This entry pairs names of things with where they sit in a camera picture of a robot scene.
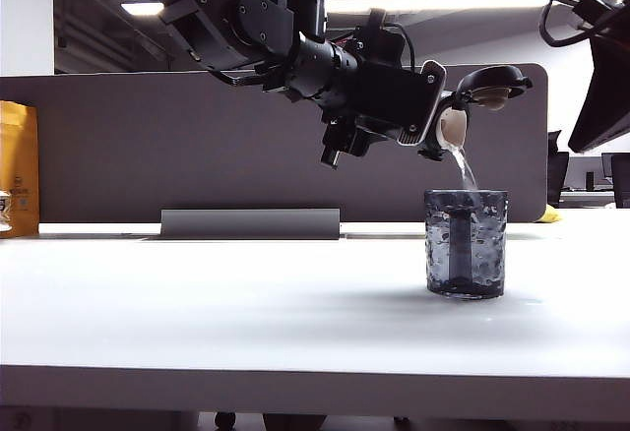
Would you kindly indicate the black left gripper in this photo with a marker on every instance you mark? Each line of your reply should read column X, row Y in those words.
column 347, row 141

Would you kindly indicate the black thermos with flip lid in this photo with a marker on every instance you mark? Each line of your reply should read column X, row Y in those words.
column 492, row 77

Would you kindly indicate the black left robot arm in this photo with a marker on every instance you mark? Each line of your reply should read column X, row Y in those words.
column 236, row 13

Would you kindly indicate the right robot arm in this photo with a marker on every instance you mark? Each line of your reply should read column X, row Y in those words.
column 605, row 91

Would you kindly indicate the stream of poured water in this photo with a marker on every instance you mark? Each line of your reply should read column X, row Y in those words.
column 465, row 167

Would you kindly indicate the long ceiling light strip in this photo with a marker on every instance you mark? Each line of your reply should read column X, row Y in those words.
column 443, row 3

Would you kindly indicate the dark textured glass mug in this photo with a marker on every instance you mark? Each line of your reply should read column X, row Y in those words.
column 467, row 249

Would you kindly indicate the black office chair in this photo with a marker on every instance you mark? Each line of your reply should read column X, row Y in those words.
column 557, row 170

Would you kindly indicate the background white desk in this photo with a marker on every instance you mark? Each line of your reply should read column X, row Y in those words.
column 588, row 198

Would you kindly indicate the black background monitor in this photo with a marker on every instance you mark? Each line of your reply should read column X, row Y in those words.
column 619, row 180

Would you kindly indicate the long grey desk divider panel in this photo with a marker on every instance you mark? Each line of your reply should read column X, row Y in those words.
column 172, row 145

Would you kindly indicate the orange paper bag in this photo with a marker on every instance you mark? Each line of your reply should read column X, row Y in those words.
column 19, row 165

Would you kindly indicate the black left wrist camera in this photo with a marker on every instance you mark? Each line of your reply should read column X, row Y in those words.
column 379, row 40

